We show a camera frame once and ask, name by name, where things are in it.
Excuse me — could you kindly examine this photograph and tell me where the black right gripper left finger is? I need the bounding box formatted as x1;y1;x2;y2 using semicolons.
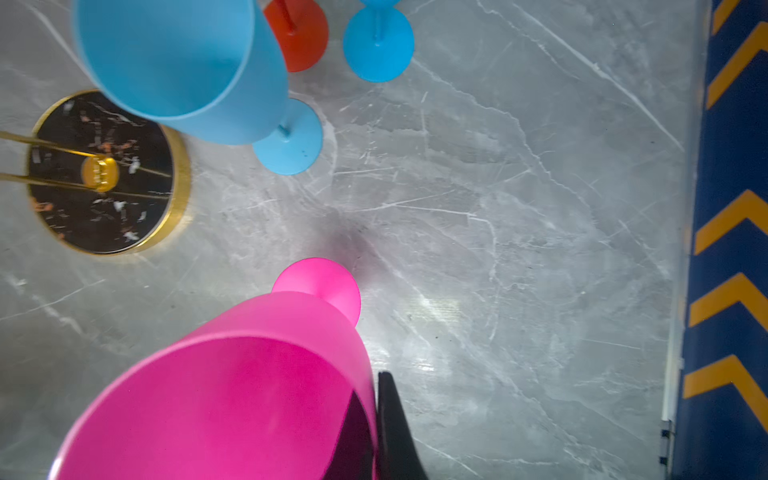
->
323;394;374;480

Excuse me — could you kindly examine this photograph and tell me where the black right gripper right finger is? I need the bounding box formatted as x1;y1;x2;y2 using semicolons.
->
377;371;428;480

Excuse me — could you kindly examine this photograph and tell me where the gold wire wine glass rack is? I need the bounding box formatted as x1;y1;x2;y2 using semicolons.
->
1;89;191;257

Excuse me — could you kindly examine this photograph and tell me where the red wine glass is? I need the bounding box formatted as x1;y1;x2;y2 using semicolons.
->
263;0;329;73

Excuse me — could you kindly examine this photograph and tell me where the teal blue wine glass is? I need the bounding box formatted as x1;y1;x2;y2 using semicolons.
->
72;0;323;176

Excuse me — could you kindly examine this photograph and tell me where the light blue wine glass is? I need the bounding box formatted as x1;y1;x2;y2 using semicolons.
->
343;0;415;83

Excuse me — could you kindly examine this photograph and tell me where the magenta wine glass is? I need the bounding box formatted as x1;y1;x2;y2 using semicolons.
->
50;258;378;479

